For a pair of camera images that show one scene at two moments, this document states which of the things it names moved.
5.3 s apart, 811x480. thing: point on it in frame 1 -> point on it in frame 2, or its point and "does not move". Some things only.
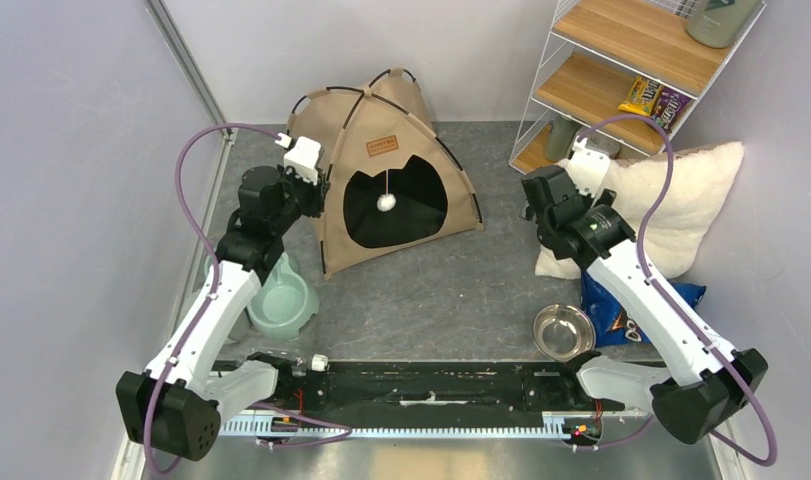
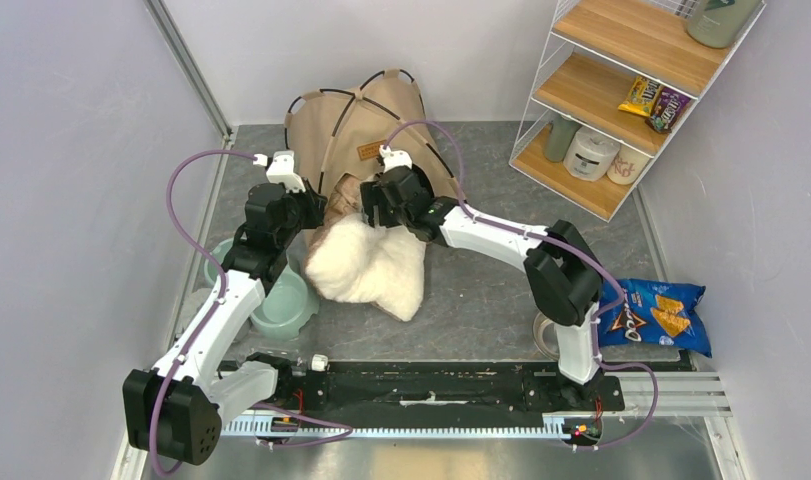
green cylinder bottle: (561, 137) does not move
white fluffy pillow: (699, 182) -> (352, 262)
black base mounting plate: (437, 389) does not move
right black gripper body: (529, 213) -> (391, 216)
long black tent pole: (441, 142) -> (398, 118)
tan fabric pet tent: (392, 185) does not move
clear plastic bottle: (311, 362) does not move
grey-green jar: (721, 23) does not move
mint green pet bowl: (283, 301) does not move
